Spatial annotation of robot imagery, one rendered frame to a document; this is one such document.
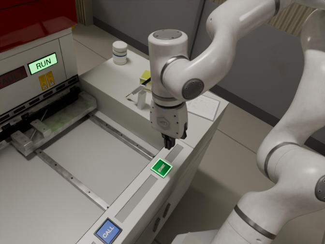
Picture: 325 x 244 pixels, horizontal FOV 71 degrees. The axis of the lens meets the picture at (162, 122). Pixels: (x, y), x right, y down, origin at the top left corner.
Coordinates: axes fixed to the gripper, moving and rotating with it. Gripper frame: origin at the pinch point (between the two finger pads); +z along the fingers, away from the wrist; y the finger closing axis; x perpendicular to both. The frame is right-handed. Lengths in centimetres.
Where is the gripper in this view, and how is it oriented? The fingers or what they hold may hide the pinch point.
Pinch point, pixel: (169, 141)
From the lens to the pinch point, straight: 68.4
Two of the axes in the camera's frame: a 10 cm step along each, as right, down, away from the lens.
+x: 5.6, -5.5, 6.2
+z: 0.3, 7.6, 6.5
